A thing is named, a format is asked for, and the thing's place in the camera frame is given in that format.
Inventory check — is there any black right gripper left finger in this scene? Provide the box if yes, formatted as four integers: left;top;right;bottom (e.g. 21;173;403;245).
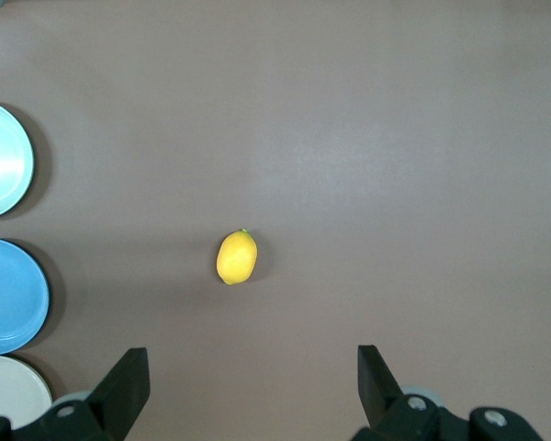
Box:
0;347;151;441

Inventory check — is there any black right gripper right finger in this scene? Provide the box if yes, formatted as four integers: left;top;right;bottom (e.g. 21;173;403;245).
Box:
351;344;545;441

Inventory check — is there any yellow lemon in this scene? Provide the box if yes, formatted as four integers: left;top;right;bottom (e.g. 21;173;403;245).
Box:
216;228;259;286

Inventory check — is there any beige round plate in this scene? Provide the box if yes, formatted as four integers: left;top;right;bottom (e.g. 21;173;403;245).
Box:
0;356;54;431

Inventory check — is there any blue round plate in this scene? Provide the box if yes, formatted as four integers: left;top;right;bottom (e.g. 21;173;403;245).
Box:
0;237;51;356

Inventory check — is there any pale green round plate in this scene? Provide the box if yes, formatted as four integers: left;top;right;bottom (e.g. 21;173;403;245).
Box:
0;97;36;221

